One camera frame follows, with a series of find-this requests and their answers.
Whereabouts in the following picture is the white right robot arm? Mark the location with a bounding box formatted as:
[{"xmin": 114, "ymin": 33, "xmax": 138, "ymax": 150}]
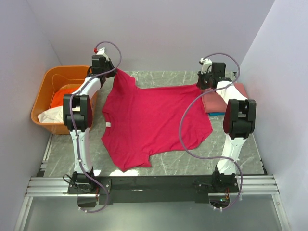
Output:
[{"xmin": 197, "ymin": 58, "xmax": 257, "ymax": 192}]

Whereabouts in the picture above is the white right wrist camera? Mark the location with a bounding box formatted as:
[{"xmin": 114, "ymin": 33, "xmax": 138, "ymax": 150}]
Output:
[{"xmin": 199, "ymin": 58, "xmax": 212, "ymax": 74}]

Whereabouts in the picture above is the aluminium frame rail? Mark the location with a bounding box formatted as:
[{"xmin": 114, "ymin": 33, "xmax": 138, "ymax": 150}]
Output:
[{"xmin": 14, "ymin": 134, "xmax": 73, "ymax": 231}]

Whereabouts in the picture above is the folded salmon pink t shirt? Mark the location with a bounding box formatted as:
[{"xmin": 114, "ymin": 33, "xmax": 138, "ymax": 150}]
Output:
[{"xmin": 202, "ymin": 83, "xmax": 248, "ymax": 113}]

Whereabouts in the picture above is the orange t shirt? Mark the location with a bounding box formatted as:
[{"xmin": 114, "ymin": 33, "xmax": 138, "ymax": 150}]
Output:
[{"xmin": 50, "ymin": 87, "xmax": 78, "ymax": 108}]

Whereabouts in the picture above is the folded blue t shirt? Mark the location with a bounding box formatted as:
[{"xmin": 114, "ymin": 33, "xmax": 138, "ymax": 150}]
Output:
[{"xmin": 208, "ymin": 112, "xmax": 225, "ymax": 116}]

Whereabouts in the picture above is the orange plastic laundry basket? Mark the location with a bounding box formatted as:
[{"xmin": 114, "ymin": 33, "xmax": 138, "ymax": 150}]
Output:
[{"xmin": 31, "ymin": 65, "xmax": 88, "ymax": 135}]

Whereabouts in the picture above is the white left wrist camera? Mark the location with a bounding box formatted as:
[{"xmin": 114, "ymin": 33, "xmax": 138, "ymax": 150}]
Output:
[{"xmin": 94, "ymin": 47, "xmax": 109, "ymax": 61}]

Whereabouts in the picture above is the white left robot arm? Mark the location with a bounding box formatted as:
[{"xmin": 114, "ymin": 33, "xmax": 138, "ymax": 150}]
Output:
[{"xmin": 63, "ymin": 51, "xmax": 116, "ymax": 195}]

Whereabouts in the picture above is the magenta t shirt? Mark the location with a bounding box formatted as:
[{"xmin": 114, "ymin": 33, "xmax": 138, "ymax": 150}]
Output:
[{"xmin": 102, "ymin": 70, "xmax": 213, "ymax": 171}]

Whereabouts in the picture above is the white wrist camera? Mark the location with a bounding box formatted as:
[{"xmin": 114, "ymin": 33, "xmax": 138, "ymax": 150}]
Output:
[
  {"xmin": 199, "ymin": 58, "xmax": 212, "ymax": 74},
  {"xmin": 94, "ymin": 47, "xmax": 109, "ymax": 61}
]

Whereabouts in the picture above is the white t shirt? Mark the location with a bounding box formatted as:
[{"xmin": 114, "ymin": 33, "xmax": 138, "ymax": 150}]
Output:
[{"xmin": 38, "ymin": 106, "xmax": 63, "ymax": 123}]

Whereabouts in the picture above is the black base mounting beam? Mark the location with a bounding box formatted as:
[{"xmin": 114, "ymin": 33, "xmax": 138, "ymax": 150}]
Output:
[{"xmin": 67, "ymin": 173, "xmax": 239, "ymax": 205}]

